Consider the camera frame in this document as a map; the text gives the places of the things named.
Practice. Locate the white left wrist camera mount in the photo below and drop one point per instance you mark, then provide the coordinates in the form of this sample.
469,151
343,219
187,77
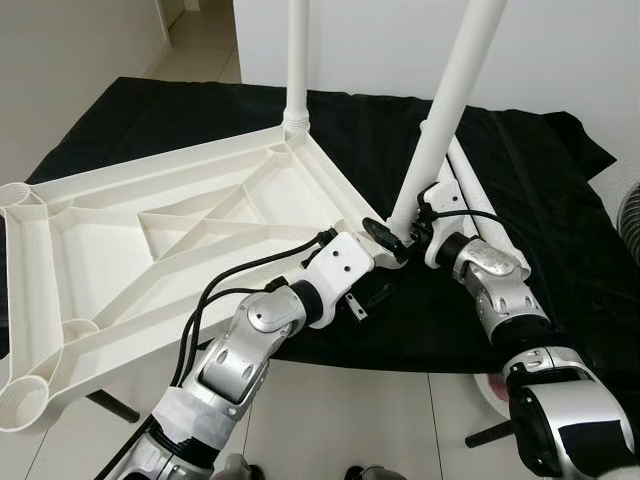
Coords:
340,265

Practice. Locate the black tablecloth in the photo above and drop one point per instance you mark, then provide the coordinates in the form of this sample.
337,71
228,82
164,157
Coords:
560,220

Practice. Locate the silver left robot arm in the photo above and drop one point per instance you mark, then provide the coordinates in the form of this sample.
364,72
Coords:
240,350

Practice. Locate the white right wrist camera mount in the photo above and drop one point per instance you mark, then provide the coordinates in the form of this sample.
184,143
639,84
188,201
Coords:
450,195

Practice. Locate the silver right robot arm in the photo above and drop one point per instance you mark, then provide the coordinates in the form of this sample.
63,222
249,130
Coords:
495,275

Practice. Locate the grey robot foot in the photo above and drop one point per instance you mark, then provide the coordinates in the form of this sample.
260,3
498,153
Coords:
372,472
232,468

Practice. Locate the grey right robot foot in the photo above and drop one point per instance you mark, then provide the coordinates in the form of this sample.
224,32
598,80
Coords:
372,472

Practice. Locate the white round fan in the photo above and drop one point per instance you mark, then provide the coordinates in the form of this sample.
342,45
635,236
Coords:
630,225

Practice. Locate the white plastic table top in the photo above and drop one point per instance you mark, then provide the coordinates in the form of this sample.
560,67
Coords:
120,250

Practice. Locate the grey left robot foot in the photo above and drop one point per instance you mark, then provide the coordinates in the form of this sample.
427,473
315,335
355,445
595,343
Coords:
232,468

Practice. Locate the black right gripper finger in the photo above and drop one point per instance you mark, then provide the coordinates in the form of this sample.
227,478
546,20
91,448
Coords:
382,234

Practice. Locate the pink cloth bundle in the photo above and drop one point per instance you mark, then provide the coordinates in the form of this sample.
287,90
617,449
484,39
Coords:
498,388

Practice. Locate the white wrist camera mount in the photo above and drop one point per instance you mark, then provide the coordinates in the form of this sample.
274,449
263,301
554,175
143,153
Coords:
450,195
340,265

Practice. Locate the black metal table leg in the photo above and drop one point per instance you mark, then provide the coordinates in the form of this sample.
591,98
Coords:
490,434
112,406

